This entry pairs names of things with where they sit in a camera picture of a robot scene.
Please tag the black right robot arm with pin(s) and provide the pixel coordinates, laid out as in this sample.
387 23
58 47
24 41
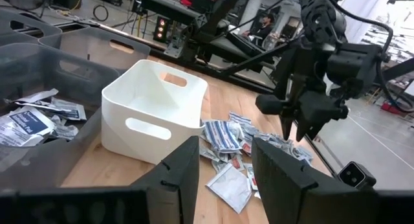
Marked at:
323 17

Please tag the white plastic bin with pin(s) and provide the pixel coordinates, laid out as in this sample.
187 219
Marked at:
145 114

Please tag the small translucent grey bin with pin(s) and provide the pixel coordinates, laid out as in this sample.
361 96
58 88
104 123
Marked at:
26 23

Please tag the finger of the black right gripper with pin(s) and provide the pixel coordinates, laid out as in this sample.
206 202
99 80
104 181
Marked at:
287 128
307 128

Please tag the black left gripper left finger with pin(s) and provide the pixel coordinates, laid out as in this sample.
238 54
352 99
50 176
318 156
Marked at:
97 208

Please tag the blue-striped white bandage packet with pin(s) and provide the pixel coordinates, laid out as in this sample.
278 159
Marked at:
221 135

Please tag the person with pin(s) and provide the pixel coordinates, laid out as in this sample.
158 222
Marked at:
263 28

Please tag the black box with blue lights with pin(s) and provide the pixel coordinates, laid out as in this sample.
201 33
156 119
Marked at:
160 28

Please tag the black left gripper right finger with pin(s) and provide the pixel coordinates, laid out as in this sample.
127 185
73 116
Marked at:
323 208

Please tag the white packet with blue print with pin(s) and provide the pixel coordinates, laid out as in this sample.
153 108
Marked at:
271 140
239 118
302 153

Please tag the crumpled white printed packet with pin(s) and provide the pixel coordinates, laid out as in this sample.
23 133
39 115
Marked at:
35 96
208 152

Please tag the small black table-level camera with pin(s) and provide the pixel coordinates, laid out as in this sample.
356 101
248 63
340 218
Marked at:
355 175

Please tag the large translucent grey bin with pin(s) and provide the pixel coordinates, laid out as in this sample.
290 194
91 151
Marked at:
64 72

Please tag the dark grey side desk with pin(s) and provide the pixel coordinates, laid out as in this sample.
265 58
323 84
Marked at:
171 7

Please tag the white packet with navy block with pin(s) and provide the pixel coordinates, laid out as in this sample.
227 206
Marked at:
69 112
27 123

